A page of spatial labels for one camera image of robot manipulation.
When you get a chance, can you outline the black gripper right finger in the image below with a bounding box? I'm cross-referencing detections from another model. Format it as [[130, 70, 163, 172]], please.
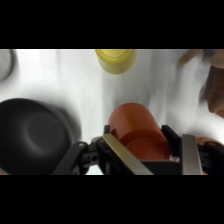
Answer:
[[161, 124, 224, 175]]

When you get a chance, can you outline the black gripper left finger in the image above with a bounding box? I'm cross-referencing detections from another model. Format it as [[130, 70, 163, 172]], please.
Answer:
[[51, 124, 154, 175]]

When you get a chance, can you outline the orange plastic cup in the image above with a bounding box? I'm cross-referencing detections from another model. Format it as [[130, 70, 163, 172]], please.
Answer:
[[108, 102, 173, 161]]

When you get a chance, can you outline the yellow plastic cup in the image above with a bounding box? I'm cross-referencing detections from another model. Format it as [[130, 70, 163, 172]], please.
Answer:
[[94, 49, 138, 75]]

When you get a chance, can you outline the brown plush toy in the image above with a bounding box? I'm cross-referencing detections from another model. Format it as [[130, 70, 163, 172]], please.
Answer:
[[175, 49, 224, 119]]

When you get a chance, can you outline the black bowl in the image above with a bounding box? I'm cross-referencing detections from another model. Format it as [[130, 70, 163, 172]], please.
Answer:
[[0, 97, 83, 175]]

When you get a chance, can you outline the small silver pot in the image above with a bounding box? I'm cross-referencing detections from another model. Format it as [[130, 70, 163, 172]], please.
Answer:
[[0, 49, 18, 83]]

